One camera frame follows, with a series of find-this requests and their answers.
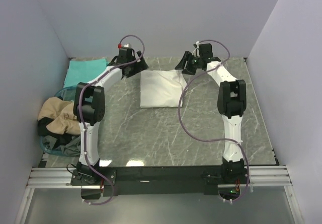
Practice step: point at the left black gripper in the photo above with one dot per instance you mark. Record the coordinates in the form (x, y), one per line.
(141, 66)

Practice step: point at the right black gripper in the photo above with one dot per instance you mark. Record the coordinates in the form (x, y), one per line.
(187, 57)

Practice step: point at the white printed t shirt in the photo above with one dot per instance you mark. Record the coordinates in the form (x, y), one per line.
(161, 89)

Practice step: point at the beige t shirt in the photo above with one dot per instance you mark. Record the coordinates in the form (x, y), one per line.
(61, 114)

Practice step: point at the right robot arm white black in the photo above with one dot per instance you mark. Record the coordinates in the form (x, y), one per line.
(231, 104)

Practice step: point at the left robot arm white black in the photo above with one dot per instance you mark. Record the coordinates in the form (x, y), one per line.
(89, 104)

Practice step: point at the folded teal t shirt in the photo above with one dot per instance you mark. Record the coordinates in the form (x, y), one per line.
(84, 71)

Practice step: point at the grey t shirt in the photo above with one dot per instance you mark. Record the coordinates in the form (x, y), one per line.
(72, 149)

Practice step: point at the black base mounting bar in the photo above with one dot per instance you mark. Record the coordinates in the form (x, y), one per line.
(158, 180)

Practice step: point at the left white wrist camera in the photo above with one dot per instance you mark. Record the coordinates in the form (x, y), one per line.
(124, 46)

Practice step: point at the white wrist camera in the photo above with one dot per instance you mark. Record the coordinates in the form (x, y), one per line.
(124, 46)
(196, 51)

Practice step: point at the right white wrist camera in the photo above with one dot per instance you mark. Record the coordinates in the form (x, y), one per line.
(196, 51)

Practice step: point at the aluminium rail frame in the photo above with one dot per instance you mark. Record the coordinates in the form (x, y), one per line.
(259, 176)

